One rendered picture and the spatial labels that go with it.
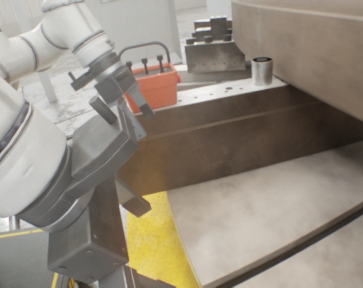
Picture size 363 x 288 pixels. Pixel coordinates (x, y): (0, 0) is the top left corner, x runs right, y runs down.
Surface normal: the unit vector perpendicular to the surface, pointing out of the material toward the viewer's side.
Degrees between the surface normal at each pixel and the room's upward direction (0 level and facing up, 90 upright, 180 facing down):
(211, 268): 0
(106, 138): 25
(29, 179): 82
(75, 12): 71
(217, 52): 90
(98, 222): 66
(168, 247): 0
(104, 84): 83
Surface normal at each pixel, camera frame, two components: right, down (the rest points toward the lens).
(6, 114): 0.88, -0.26
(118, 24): 0.55, 0.39
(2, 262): -0.14, -0.83
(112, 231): 0.82, -0.56
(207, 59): -0.20, 0.55
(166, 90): 0.22, 0.61
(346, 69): -0.94, 0.29
